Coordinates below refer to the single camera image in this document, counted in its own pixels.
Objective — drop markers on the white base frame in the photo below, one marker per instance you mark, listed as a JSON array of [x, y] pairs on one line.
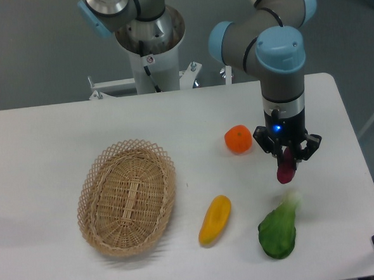
[[187, 78]]

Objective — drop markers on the green bok choy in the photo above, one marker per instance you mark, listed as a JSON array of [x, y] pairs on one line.
[[277, 231]]

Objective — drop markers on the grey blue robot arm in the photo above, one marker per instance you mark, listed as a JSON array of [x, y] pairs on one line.
[[268, 46]]

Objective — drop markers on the woven wicker basket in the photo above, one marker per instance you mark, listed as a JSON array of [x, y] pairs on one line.
[[127, 198]]

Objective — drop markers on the orange tangerine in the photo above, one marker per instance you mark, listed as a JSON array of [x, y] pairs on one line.
[[238, 139]]

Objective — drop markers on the yellow mango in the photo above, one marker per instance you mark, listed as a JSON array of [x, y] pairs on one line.
[[216, 219]]

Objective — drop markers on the purple sweet potato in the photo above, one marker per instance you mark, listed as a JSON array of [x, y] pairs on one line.
[[286, 169]]

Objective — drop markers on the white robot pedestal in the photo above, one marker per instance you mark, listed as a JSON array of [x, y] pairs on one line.
[[152, 48]]

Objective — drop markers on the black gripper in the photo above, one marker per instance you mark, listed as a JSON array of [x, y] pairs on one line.
[[274, 135]]

